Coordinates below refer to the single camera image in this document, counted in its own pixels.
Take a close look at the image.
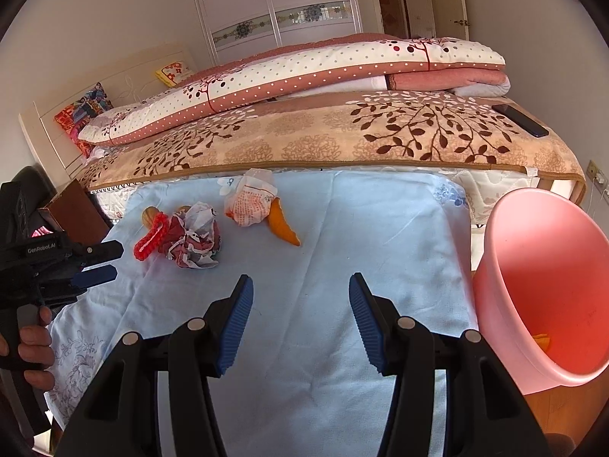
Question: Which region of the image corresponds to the brown leaf print blanket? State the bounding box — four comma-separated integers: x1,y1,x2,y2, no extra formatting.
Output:
78,90,586,201

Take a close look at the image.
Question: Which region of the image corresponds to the long orange peel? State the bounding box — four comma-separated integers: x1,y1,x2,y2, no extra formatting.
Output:
267,197,301,247

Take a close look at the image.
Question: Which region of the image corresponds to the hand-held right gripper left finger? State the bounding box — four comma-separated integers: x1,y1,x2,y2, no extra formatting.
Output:
59,275,254,457

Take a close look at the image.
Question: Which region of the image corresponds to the polka dot tree quilt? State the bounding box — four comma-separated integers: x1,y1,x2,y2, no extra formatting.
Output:
78,33,506,146

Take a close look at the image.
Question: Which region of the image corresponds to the pink plastic bucket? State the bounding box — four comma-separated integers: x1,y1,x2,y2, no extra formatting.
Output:
472,188,609,396

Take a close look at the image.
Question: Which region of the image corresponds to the white plastic bag red print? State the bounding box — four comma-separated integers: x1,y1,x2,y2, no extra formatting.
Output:
223,169,278,228

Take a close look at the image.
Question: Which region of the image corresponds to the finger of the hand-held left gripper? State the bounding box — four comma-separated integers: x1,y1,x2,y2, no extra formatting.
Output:
71,267,118,292
71,240,126,266

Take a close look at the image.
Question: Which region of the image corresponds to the crumpled red white paper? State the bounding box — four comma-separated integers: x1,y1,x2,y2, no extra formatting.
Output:
164,202,222,270

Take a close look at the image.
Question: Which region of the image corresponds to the pink folded blanket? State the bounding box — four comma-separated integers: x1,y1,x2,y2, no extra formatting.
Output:
386,69,511,98

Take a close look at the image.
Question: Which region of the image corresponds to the white wardrobe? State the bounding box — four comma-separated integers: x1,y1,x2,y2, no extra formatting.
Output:
188,0,365,65

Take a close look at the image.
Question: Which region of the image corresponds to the person's left hand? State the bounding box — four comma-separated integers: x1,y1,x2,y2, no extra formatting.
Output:
0,305,54,372

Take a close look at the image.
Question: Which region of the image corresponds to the red foam net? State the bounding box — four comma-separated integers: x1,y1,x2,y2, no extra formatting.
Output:
133,213,171,262

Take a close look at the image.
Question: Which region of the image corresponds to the yellow flowered pillow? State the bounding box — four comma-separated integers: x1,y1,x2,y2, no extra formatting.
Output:
155,60,195,87

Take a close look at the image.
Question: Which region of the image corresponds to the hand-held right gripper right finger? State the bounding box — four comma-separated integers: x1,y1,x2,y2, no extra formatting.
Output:
349,272,553,457

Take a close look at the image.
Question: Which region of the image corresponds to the light blue floral cloth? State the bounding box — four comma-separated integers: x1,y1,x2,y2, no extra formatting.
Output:
45,168,481,457

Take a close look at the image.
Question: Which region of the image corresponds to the cream headboard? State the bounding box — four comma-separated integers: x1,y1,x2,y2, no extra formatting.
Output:
19,42,198,184

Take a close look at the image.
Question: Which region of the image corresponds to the black smartphone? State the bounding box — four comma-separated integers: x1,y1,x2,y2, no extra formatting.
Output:
491,104,549,139

